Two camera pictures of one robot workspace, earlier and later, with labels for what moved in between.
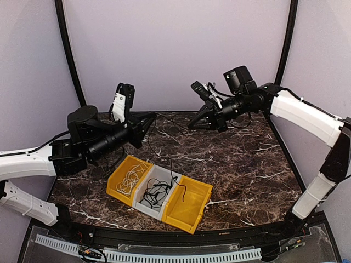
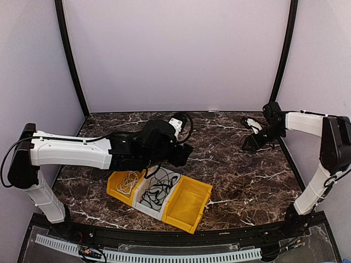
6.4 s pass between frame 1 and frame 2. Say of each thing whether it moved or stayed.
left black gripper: moved
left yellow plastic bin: stayed
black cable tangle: moved
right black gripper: moved
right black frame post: stayed
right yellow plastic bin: stayed
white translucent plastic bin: stayed
